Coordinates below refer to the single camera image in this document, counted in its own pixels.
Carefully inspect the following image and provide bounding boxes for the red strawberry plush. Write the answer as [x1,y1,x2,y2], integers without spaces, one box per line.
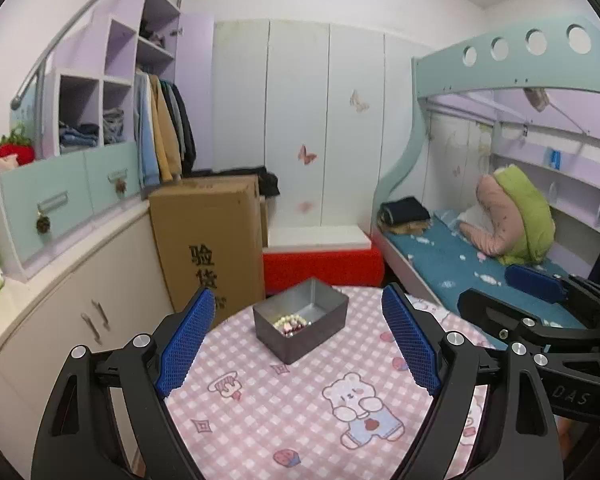
[0,127,35,167]

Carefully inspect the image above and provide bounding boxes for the dark hanging jackets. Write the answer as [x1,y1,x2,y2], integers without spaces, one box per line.
[162,80,197,177]

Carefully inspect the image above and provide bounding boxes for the purple shelf unit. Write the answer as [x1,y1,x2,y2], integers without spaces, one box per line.
[40,0,216,181]

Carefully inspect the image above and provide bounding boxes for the metal handrail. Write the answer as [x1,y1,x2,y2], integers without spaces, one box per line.
[10,0,191,111]

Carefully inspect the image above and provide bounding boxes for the grey jewelry box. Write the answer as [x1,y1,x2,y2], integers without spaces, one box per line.
[252,278,350,365]

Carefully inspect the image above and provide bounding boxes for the pink checkered tablecloth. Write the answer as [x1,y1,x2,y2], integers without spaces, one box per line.
[162,285,491,480]

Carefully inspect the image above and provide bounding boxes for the white low cabinet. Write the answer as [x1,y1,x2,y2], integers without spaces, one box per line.
[0,205,176,411]

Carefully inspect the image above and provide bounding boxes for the teal drawer cabinet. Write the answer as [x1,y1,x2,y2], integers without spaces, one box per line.
[0,140,143,281]

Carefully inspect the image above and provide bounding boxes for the light blue hanging shirt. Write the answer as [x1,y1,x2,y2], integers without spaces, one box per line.
[134,72,160,188]

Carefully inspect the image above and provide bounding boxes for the teal bunk bed frame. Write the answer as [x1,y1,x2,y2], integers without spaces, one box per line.
[370,7,600,306]

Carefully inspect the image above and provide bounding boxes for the folded blue jeans stack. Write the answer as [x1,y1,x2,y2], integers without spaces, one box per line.
[59,122,101,153]

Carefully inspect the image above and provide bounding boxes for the large cardboard box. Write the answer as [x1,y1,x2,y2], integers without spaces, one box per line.
[148,175,267,328]

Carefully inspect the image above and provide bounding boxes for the pink and green plush pillow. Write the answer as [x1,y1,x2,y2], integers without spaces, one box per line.
[459,166,556,267]

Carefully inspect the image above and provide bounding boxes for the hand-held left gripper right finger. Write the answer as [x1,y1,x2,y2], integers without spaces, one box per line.
[381,282,566,480]

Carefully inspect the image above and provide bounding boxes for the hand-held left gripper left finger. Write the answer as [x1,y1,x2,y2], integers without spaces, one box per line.
[30,286,217,480]

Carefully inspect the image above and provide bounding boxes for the white pillow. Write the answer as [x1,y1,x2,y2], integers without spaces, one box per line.
[455,207,486,233]

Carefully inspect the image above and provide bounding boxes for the tan hanging jacket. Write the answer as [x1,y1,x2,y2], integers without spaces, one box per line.
[149,74,182,183]

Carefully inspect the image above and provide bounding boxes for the white board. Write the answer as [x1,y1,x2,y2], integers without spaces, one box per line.
[262,225,372,250]

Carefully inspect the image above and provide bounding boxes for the dark folded clothing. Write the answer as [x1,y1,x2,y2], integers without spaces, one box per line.
[378,197,432,226]

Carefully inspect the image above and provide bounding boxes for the white wardrobe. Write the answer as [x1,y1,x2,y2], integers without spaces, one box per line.
[212,19,433,248]

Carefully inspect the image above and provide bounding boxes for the red storage box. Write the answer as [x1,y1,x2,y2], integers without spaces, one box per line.
[262,246,385,295]

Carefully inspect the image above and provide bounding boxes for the blue bed sheet mattress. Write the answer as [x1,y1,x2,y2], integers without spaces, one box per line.
[380,210,591,331]

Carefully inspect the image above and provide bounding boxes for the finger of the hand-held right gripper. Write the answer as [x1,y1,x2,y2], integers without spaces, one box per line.
[457,287,600,351]
[505,264,600,311]

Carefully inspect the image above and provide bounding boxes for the dark clothes pile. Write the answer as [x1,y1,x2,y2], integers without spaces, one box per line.
[252,166,281,198]

